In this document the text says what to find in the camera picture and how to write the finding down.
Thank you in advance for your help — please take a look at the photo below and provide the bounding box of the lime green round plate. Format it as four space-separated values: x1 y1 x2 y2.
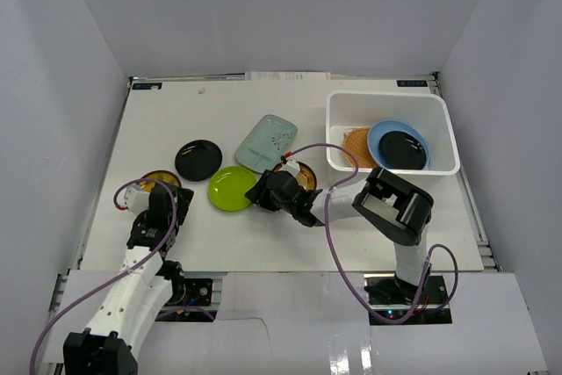
207 166 256 212

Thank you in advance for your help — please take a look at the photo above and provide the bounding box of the yellow patterned plate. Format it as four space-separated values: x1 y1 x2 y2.
139 170 182 191
272 162 317 191

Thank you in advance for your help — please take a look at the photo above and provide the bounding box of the black round plate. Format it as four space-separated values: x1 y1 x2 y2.
378 131 429 170
175 140 222 182

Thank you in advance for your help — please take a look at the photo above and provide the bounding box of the woven bamboo round tray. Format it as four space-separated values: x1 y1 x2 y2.
342 127 377 169

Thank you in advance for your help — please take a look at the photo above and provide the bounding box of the light blue round plate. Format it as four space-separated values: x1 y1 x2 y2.
368 119 431 170

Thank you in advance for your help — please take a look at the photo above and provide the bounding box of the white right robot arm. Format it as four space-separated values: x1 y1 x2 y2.
245 169 434 304

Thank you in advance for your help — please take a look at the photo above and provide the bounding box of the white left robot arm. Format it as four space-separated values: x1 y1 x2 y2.
62 182 194 374

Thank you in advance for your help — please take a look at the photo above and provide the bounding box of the white plastic bin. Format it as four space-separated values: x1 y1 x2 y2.
326 91 460 177

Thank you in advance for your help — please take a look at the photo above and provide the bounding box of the pale blue rectangular divided plate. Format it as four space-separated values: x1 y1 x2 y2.
234 114 298 174

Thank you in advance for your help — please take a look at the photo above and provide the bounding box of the white paper sheet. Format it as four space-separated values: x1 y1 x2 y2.
245 71 331 81

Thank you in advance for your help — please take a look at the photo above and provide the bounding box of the left blue table label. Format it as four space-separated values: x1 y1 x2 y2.
131 82 162 90

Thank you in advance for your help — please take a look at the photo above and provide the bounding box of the blue table label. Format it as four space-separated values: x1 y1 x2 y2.
396 80 429 88
131 82 162 90

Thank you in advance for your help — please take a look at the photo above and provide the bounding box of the right blue table label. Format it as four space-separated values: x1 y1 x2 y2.
396 80 429 88

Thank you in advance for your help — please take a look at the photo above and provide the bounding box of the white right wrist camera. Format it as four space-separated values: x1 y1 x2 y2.
280 155 300 177

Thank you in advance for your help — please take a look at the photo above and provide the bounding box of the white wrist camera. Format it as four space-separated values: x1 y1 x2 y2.
280 155 300 177
118 185 150 215

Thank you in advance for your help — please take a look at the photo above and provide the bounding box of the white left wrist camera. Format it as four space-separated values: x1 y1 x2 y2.
118 185 150 215

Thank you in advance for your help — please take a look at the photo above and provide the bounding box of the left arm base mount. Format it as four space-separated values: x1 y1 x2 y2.
156 277 216 322

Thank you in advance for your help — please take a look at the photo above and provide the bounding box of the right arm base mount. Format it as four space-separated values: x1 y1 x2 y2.
364 276 453 326

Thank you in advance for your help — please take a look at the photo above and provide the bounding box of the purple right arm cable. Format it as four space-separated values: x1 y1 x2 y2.
285 142 458 326

